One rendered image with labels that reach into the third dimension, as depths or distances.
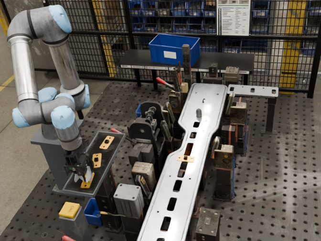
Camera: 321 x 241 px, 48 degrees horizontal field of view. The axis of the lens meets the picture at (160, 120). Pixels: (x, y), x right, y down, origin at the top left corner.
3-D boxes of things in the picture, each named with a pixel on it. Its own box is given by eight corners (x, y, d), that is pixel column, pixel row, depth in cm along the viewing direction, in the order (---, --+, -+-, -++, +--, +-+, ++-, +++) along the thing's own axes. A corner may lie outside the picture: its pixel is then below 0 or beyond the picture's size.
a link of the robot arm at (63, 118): (71, 101, 127) (72, 115, 121) (79, 125, 134) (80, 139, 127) (49, 106, 126) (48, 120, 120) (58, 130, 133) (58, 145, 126)
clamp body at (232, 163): (234, 203, 187) (235, 155, 166) (210, 200, 191) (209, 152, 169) (236, 190, 194) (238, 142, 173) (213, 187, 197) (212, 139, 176)
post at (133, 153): (148, 211, 189) (137, 156, 164) (139, 210, 190) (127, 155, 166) (151, 203, 193) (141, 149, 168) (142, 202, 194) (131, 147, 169)
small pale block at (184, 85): (189, 133, 234) (186, 85, 212) (184, 132, 235) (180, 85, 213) (191, 129, 237) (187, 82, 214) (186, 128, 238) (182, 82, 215)
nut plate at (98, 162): (100, 167, 153) (100, 165, 152) (91, 168, 153) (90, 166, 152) (101, 153, 160) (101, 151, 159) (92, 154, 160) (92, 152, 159)
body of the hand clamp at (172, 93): (183, 141, 228) (179, 96, 207) (173, 140, 230) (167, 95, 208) (185, 136, 233) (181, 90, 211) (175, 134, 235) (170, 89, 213)
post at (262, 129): (277, 135, 224) (282, 96, 206) (259, 133, 227) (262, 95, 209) (278, 128, 229) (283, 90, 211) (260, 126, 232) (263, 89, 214)
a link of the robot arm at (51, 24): (62, 103, 185) (26, 4, 146) (91, 96, 187) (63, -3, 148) (64, 118, 177) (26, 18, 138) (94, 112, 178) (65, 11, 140)
